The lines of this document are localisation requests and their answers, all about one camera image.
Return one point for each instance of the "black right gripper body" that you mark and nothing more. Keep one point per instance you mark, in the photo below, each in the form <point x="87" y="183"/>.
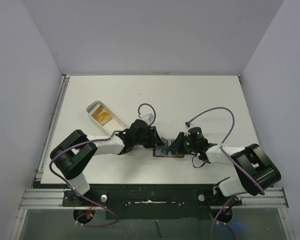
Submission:
<point x="180" y="142"/>

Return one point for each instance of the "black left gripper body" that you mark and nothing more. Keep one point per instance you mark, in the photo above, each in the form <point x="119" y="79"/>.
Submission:
<point x="146" y="139"/>

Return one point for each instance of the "brown leather card holder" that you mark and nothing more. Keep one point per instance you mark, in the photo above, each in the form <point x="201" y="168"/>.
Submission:
<point x="174" y="155"/>

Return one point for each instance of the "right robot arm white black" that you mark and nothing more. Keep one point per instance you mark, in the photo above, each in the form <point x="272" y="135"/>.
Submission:
<point x="255" y="170"/>

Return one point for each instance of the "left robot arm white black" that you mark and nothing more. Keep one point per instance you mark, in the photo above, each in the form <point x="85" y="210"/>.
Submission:
<point x="74" y="153"/>

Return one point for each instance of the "striped card in tray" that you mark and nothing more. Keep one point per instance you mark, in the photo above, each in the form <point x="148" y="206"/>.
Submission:
<point x="163" y="151"/>

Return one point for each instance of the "white oblong plastic tray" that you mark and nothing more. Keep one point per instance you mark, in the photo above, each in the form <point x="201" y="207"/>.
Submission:
<point x="116" y="124"/>

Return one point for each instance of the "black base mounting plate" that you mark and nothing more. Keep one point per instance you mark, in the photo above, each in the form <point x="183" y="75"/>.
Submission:
<point x="148" y="202"/>

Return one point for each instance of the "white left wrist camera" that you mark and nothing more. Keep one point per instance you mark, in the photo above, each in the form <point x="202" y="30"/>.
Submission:
<point x="148" y="118"/>

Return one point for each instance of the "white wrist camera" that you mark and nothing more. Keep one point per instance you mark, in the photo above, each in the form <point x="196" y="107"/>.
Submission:
<point x="148" y="118"/>
<point x="189" y="125"/>

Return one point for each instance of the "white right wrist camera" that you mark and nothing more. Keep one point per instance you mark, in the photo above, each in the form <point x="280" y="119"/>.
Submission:
<point x="189" y="125"/>

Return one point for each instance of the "aluminium left side rail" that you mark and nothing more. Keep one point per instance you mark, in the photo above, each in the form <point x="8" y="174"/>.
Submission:
<point x="52" y="126"/>

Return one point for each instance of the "aluminium rail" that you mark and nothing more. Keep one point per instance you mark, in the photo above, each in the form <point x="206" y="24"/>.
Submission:
<point x="52" y="126"/>
<point x="40" y="199"/>

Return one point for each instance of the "aluminium front rail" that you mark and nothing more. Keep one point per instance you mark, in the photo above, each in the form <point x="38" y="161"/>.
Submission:
<point x="40" y="199"/>

